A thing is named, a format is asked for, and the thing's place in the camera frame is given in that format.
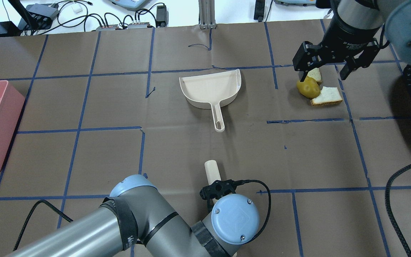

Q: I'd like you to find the small bread slice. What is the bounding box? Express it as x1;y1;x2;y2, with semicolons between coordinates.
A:
307;68;323;86

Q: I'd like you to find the beige plastic dustpan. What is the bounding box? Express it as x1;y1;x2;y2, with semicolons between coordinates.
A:
178;69;242;133

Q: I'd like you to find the yellow potato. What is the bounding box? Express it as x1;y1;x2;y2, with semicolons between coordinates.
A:
296;76;321;99

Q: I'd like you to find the black cable on table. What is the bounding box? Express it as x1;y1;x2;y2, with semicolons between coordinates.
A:
385;156;411;257

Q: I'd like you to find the beige hand brush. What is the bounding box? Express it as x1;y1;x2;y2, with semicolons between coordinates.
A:
204;160;222;185

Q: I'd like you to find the large bread slice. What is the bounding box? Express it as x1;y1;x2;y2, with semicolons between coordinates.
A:
310;87;343;106

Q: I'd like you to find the aluminium frame post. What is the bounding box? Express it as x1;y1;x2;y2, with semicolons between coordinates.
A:
198;0;217;30

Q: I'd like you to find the black usb hub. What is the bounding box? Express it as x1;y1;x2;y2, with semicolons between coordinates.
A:
26;3;59;29

